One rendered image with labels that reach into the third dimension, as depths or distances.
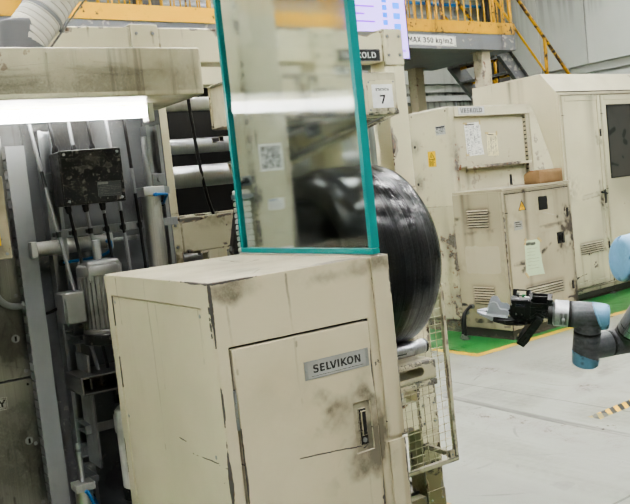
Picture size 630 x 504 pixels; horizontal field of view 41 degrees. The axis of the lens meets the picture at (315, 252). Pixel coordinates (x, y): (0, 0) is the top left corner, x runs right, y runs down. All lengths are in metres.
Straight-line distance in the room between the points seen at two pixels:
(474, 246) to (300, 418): 5.69
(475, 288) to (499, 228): 0.60
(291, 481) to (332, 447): 0.10
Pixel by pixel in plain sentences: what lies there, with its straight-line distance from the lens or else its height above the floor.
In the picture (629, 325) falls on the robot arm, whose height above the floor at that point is 0.94.
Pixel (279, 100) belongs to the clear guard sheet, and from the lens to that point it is 1.90.
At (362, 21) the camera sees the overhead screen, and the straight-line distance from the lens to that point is 6.48.
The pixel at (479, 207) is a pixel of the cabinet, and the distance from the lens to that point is 7.10.
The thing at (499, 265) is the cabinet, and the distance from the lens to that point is 7.03.
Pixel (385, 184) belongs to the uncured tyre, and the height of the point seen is 1.40.
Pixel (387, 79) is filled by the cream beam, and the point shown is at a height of 1.76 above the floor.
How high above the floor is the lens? 1.41
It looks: 4 degrees down
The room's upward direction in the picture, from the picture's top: 6 degrees counter-clockwise
